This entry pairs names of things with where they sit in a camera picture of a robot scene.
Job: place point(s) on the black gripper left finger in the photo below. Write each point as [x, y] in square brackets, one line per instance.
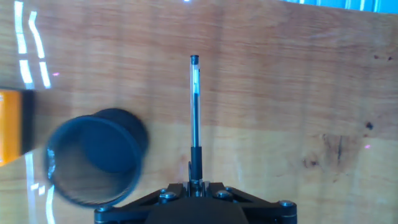
[124, 213]

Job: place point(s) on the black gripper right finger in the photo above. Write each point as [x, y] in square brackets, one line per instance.
[267, 213]

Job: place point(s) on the clear black gel pen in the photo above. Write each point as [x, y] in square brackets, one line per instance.
[195, 124]

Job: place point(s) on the black mesh pen holder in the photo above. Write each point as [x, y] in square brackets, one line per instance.
[93, 155]

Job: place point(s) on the wood pattern table mat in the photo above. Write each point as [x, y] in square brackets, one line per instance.
[264, 93]

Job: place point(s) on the orange box with red button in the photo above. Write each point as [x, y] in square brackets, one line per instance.
[11, 124]

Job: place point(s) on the clear plastic film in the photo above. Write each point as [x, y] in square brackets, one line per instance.
[34, 40]

